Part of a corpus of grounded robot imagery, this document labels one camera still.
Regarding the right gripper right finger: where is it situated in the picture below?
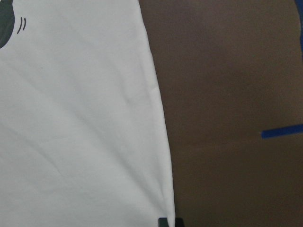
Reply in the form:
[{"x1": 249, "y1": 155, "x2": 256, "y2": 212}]
[{"x1": 175, "y1": 218, "x2": 184, "y2": 227}]

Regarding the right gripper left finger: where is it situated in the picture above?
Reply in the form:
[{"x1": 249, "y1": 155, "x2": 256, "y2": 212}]
[{"x1": 158, "y1": 218, "x2": 167, "y2": 227}]

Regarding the cream long-sleeve cat shirt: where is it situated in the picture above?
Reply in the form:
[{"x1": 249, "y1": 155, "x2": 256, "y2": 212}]
[{"x1": 0, "y1": 0, "x2": 175, "y2": 227}]

